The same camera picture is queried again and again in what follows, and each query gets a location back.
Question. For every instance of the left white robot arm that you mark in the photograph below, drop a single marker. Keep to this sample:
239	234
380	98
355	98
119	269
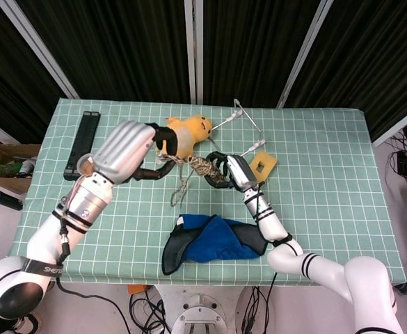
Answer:
50	236

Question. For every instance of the yellow plush toy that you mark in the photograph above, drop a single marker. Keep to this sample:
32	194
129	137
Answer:
196	127

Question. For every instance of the small black box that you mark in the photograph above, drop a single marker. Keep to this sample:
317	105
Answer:
404	163

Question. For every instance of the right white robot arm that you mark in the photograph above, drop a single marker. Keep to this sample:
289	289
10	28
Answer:
363	278

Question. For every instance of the black power strip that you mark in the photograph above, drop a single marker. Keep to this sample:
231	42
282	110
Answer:
83	135

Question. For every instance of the black pleated curtain panel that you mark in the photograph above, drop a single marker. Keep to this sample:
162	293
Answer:
119	52
252	52
1	69
380	52

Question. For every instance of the clear jar with orange contents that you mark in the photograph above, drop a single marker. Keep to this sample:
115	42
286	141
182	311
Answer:
84	166

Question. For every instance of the blue cloth with black trim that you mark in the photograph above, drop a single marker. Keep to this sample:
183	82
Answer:
210	243

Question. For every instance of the brown cardboard box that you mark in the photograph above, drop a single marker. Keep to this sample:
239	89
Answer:
1	153

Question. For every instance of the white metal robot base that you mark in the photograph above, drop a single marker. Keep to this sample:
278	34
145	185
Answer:
196	313

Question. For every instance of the white partition post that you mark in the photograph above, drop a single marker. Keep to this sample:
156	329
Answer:
199	52
190	52
304	52
44	48

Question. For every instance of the black white sneaker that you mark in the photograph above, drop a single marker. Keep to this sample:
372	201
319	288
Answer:
27	323

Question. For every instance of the small orange object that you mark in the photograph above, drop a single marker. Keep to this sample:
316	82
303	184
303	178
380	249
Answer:
136	289

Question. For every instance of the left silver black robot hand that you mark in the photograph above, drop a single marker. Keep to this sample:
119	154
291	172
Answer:
123	149

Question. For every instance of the yellow sponge with square hole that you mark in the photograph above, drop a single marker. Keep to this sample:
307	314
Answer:
271	160

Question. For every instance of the green checked tablecloth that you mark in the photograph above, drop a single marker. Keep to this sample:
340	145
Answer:
137	243

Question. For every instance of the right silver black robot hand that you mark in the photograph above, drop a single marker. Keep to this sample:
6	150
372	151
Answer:
243	172

